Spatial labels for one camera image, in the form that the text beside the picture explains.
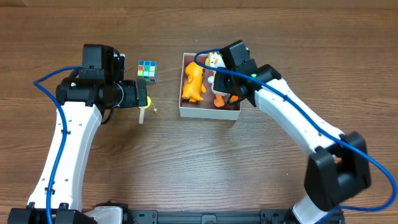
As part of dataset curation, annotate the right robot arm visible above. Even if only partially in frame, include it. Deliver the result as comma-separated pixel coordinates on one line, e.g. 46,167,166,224
207,40,371,223

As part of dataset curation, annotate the white plush duck toy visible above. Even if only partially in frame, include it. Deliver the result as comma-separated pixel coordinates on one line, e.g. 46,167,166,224
205,52,238,108

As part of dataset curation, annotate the blue cable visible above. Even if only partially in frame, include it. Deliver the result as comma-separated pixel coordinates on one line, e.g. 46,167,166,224
33,65,83,224
193,48,398,224

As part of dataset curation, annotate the orange dinosaur toy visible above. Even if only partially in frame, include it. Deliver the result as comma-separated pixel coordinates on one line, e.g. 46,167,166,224
182,62,207,103

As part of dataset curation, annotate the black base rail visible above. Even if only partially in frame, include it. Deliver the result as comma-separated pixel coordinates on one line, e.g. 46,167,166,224
83,202,346,224

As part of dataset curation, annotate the multicoloured puzzle cube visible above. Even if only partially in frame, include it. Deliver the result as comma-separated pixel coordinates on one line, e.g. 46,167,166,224
137,60,157,85

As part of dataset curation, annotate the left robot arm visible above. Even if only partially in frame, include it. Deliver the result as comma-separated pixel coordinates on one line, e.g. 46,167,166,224
7,44,148,224

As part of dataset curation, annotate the blue right cable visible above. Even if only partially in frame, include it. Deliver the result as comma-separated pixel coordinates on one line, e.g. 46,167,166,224
193,48,398,224

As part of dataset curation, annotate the white cardboard box maroon inside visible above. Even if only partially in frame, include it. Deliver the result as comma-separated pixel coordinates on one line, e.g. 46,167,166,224
179,53,241,120

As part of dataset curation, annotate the blue left cable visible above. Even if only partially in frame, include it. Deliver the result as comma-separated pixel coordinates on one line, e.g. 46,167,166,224
33,65,83,224

